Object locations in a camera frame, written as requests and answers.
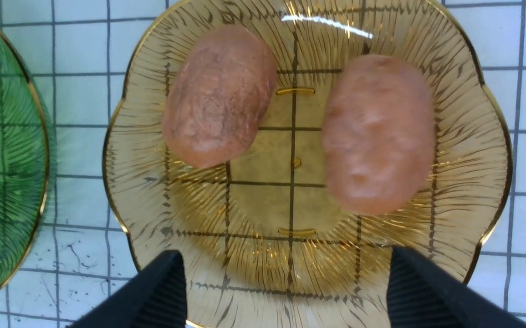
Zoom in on orange toy potato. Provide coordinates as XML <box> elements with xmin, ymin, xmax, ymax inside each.
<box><xmin>322</xmin><ymin>54</ymin><xmax>436</xmax><ymax>215</ymax></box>
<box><xmin>162</xmin><ymin>25</ymin><xmax>277</xmax><ymax>169</ymax></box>

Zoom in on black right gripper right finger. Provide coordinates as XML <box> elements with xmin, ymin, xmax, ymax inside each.
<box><xmin>386</xmin><ymin>246</ymin><xmax>526</xmax><ymax>328</ymax></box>

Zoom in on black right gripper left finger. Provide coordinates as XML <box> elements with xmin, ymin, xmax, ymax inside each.
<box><xmin>71</xmin><ymin>250</ymin><xmax>188</xmax><ymax>328</ymax></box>

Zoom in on amber glass plate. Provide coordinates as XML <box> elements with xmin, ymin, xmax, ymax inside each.
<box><xmin>103</xmin><ymin>0</ymin><xmax>512</xmax><ymax>328</ymax></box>

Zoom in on green glass plate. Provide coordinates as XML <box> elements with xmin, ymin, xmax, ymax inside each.
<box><xmin>0</xmin><ymin>31</ymin><xmax>56</xmax><ymax>290</ymax></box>

